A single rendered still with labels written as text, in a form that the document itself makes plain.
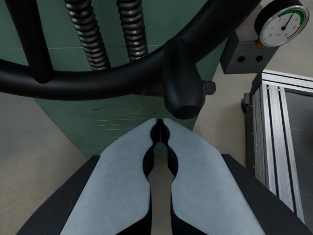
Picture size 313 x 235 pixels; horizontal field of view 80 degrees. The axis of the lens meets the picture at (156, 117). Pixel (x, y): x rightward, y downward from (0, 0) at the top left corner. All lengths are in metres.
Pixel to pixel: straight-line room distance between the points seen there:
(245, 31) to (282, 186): 0.49
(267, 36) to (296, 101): 0.64
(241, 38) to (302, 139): 0.57
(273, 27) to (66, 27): 0.32
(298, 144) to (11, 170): 1.14
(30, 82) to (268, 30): 0.31
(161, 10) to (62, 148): 0.78
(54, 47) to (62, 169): 0.63
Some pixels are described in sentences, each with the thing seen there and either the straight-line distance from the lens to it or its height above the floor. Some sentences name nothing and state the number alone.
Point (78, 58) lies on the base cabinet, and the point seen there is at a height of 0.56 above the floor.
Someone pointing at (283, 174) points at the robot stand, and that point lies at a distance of 0.74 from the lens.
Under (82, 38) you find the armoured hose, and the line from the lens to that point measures 0.22.
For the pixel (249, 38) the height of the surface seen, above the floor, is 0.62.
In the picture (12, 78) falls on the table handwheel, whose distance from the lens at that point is 0.20.
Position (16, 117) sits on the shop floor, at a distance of 1.18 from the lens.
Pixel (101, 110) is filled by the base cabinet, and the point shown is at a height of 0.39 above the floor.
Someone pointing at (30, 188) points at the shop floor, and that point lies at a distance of 0.97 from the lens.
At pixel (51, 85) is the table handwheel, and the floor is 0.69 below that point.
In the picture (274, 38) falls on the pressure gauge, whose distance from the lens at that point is 0.36.
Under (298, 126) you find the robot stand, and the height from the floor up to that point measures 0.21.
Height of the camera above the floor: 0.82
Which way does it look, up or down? 58 degrees down
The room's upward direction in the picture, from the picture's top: 2 degrees clockwise
